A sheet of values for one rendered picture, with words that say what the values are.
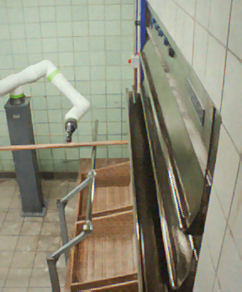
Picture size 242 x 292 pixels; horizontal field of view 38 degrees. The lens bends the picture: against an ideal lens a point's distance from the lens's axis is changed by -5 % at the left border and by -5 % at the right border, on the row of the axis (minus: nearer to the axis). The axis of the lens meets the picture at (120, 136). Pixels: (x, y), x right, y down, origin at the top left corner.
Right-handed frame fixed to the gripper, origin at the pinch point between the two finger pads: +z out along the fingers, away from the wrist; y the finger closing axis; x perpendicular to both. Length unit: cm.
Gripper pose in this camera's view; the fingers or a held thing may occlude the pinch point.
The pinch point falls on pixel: (68, 140)
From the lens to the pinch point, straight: 252.0
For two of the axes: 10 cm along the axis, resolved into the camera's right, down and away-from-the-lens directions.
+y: 0.1, 8.8, 4.8
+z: 0.3, 4.8, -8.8
